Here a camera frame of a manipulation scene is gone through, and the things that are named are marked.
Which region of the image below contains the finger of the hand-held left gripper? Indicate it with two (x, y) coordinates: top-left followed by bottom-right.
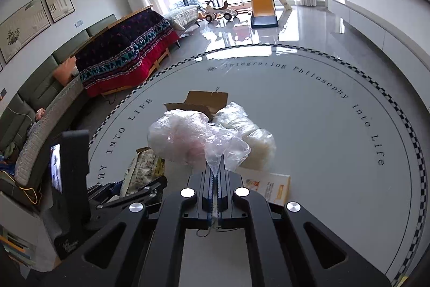
(87, 182), (122, 201)
(89, 175), (168, 211)

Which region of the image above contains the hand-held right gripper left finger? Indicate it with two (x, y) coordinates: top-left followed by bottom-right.
(40, 159), (215, 287)

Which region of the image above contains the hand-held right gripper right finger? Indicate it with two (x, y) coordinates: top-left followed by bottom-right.
(216, 153), (393, 287)

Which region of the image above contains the beige printed snack bag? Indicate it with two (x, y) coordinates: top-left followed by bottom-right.
(120, 147), (166, 197)

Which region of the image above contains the clear thin plastic bag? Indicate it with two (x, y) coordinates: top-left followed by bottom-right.
(148, 109), (252, 172)

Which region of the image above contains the brown cardboard box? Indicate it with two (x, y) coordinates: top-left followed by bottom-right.
(163, 90), (229, 123)

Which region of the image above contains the crumpled clear plastic container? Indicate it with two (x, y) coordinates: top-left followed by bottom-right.
(213, 101), (277, 171)

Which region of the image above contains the white orange flat carton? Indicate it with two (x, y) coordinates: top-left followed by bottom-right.
(241, 169), (291, 207)

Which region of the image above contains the grey quilted sofa cover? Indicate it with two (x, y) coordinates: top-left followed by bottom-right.
(15, 75), (91, 187)

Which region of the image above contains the white side cabinet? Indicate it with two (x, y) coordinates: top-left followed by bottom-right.
(0, 193), (62, 271)

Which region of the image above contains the green sofa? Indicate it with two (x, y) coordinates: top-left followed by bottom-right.
(0, 14), (118, 207)

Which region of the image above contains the orange cushion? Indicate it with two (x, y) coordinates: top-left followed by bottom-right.
(54, 56), (78, 89)

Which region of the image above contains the navy red printed blanket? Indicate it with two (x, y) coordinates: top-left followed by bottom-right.
(74, 10), (180, 97)

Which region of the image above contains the grey patterned cushion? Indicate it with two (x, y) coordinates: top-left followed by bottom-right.
(163, 5), (201, 31)

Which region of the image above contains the white ride-on toy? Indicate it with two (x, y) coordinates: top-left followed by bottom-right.
(202, 1), (239, 22)

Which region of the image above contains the wooden drying rack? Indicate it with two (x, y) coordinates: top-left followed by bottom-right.
(101, 4), (184, 99)

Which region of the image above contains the white low cabinet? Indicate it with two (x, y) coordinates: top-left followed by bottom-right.
(327, 0), (430, 79)

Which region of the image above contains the yellow cable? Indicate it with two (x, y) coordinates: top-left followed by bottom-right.
(13, 184), (41, 204)

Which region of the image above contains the large framed wall picture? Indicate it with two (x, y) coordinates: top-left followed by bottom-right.
(0, 0), (52, 64)

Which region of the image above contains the small framed wall picture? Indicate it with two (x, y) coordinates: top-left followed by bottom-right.
(44, 0), (75, 23)

